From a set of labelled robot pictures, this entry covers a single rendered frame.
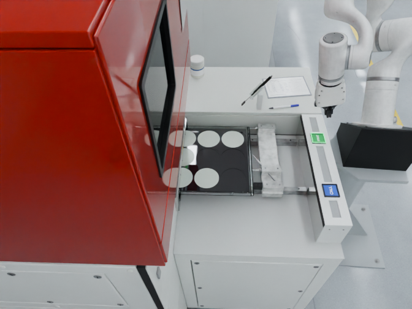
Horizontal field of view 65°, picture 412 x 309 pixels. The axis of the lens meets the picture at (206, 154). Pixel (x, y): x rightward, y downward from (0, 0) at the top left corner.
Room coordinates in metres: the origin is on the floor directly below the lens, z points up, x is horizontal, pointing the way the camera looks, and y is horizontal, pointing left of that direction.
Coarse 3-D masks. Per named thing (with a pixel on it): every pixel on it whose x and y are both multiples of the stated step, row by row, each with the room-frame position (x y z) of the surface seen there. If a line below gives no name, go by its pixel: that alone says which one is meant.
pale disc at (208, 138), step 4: (204, 132) 1.02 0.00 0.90; (208, 132) 1.02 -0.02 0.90; (212, 132) 1.02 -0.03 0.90; (200, 136) 1.00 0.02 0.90; (204, 136) 1.00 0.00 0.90; (208, 136) 0.99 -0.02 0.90; (212, 136) 0.99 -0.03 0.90; (216, 136) 0.99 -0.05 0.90; (200, 140) 0.97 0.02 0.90; (204, 140) 0.97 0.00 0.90; (208, 140) 0.97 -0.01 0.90; (212, 140) 0.97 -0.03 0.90; (216, 140) 0.97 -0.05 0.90; (200, 144) 0.95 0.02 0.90; (204, 144) 0.95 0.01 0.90; (208, 144) 0.95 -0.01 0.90; (212, 144) 0.95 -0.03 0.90; (216, 144) 0.94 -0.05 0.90
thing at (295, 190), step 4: (284, 188) 0.73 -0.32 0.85; (288, 188) 0.73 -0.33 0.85; (292, 188) 0.73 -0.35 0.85; (296, 188) 0.73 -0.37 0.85; (300, 188) 0.73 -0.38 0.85; (304, 188) 0.73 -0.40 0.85; (256, 192) 0.73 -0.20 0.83; (260, 192) 0.73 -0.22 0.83; (284, 192) 0.72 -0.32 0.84; (288, 192) 0.72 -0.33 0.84; (292, 192) 0.72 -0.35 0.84; (296, 192) 0.72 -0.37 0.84; (300, 192) 0.72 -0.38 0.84; (304, 192) 0.72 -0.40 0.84
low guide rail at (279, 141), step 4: (252, 140) 1.00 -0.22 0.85; (256, 140) 1.00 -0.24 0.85; (276, 140) 1.00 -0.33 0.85; (280, 140) 1.00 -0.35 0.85; (284, 140) 0.99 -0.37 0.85; (288, 140) 0.99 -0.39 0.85; (292, 140) 0.99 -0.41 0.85; (296, 140) 0.99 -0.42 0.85; (252, 144) 1.00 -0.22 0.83; (256, 144) 1.00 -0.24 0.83; (280, 144) 0.99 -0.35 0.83; (284, 144) 0.99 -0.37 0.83; (288, 144) 0.99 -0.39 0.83; (292, 144) 0.99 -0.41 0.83; (296, 144) 0.98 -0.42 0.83
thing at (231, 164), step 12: (216, 132) 1.02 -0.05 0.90; (240, 132) 1.01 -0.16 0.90; (204, 156) 0.88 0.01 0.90; (216, 156) 0.87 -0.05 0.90; (228, 156) 0.87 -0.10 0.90; (240, 156) 0.87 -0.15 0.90; (192, 168) 0.82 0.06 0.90; (204, 168) 0.81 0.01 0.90; (216, 168) 0.81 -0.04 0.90; (228, 168) 0.81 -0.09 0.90; (240, 168) 0.81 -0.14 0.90; (192, 180) 0.75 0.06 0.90; (228, 180) 0.75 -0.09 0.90; (240, 180) 0.75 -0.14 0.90; (240, 192) 0.69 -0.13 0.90
